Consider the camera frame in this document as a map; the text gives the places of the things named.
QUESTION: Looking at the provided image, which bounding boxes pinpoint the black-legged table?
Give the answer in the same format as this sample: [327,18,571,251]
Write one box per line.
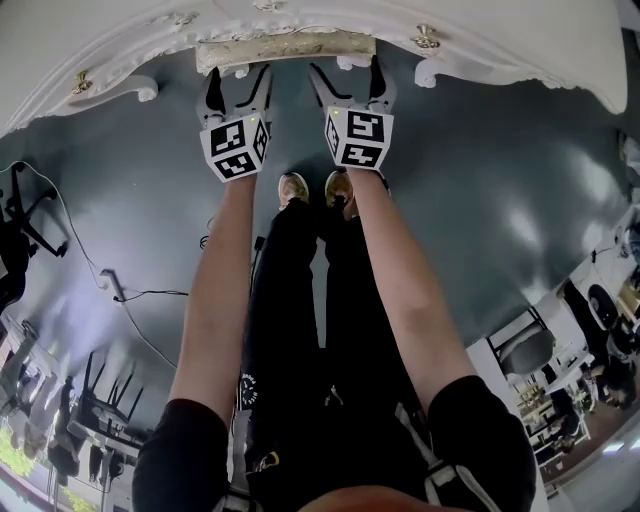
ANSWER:
[74,349,149,451]

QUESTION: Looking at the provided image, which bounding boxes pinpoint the white power strip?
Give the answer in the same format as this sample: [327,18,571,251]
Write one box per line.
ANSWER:
[98,268,127,302]

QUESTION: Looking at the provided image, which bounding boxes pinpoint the person's black trousers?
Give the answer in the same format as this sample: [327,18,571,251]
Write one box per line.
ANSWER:
[234,197,431,501]

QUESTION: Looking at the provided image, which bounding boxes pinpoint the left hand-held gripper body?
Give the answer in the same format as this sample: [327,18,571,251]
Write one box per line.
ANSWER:
[195,94,275,184]

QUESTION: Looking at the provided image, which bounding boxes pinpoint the person's left tan shoe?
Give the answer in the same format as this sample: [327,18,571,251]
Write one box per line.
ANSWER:
[276,171,312,212]

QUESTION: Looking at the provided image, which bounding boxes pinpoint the person's tan shoe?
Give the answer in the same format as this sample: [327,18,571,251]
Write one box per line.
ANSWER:
[323,168,359,222]
[276,171,312,212]

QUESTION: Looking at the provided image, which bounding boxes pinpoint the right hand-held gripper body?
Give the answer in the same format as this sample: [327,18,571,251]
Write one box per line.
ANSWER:
[323,98,396,172]

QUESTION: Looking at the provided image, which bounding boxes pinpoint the white ornate dressing table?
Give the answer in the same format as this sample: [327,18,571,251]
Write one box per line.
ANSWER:
[0,0,629,139]

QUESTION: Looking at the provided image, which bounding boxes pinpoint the person's left forearm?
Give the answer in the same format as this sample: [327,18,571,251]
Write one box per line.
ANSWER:
[168,172,261,419]

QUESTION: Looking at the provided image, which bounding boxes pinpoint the white floor cable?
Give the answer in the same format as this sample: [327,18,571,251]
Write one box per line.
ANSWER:
[0,160,179,370]

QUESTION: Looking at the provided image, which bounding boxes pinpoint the person's right forearm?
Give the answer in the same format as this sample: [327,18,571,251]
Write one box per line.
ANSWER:
[343,166,482,419]

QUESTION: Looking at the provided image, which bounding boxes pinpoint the black floor cable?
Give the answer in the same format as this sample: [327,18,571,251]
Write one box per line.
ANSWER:
[113,288,190,303]

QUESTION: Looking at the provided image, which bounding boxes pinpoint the person's black shirt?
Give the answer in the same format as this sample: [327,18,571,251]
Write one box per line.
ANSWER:
[130,374,539,512]

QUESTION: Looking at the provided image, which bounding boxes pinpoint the person's right tan shoe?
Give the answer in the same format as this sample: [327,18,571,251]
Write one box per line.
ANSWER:
[323,168,359,222]

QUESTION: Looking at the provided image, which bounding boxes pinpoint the white chest strap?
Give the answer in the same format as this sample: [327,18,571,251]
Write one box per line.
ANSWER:
[393,399,504,512]

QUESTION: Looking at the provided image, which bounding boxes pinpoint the black office chair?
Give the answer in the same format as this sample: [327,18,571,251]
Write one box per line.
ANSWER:
[0,163,70,311]

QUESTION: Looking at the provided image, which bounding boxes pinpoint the grey seat chair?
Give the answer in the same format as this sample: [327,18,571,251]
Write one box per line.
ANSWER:
[487,305,559,377]

